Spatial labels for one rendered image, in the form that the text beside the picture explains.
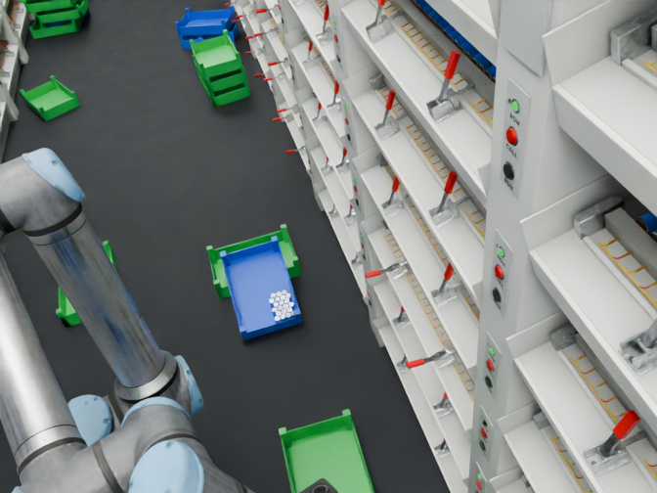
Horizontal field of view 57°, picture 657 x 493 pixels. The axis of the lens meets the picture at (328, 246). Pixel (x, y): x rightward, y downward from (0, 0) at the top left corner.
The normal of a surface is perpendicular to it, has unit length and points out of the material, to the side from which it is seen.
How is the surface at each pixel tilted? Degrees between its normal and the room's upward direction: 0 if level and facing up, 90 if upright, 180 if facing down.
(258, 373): 0
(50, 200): 86
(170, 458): 26
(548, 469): 17
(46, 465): 12
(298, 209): 0
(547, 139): 90
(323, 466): 0
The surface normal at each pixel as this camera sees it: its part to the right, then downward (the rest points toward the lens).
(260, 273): -0.04, -0.47
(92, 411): -0.16, -0.62
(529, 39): -0.95, 0.28
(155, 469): -0.52, -0.61
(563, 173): 0.27, 0.65
